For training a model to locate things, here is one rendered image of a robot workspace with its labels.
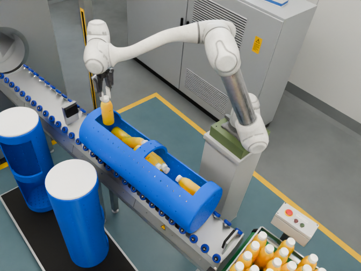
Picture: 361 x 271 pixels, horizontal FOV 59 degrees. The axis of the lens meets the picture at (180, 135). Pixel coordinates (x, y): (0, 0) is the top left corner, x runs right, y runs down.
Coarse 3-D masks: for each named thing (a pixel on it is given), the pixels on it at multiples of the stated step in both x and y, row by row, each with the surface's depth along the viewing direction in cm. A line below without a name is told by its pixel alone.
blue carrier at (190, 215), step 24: (96, 120) 195; (120, 120) 205; (96, 144) 182; (120, 144) 174; (144, 144) 173; (120, 168) 174; (144, 168) 166; (144, 192) 168; (168, 192) 158; (216, 192) 159; (192, 216) 151
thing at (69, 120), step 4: (68, 104) 213; (72, 104) 214; (76, 104) 215; (64, 108) 210; (68, 108) 211; (72, 108) 213; (76, 108) 217; (64, 112) 212; (68, 112) 213; (72, 112) 216; (76, 112) 219; (64, 116) 215; (68, 116) 215; (72, 116) 220; (76, 116) 223; (64, 120) 219; (68, 120) 219; (72, 120) 222; (68, 124) 221
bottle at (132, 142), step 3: (123, 138) 193; (126, 138) 192; (129, 138) 190; (132, 138) 188; (135, 138) 187; (138, 138) 186; (141, 138) 186; (123, 141) 192; (126, 141) 190; (129, 141) 188; (132, 141) 187; (135, 141) 185; (138, 141) 185; (141, 141) 185; (126, 144) 190; (129, 144) 188; (132, 144) 187; (135, 144) 185; (138, 144) 185; (141, 144) 184; (132, 147) 189
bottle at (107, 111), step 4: (100, 104) 178; (104, 104) 176; (108, 104) 176; (100, 108) 179; (104, 108) 177; (108, 108) 177; (112, 108) 180; (104, 112) 179; (108, 112) 179; (112, 112) 182; (104, 116) 181; (108, 116) 181; (112, 116) 183; (104, 120) 184; (108, 120) 183; (112, 120) 185; (104, 124) 186; (108, 124) 185
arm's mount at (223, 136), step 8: (224, 120) 215; (216, 128) 209; (216, 136) 210; (224, 136) 205; (232, 136) 205; (224, 144) 208; (232, 144) 202; (240, 144) 201; (232, 152) 206; (240, 152) 199; (248, 152) 205
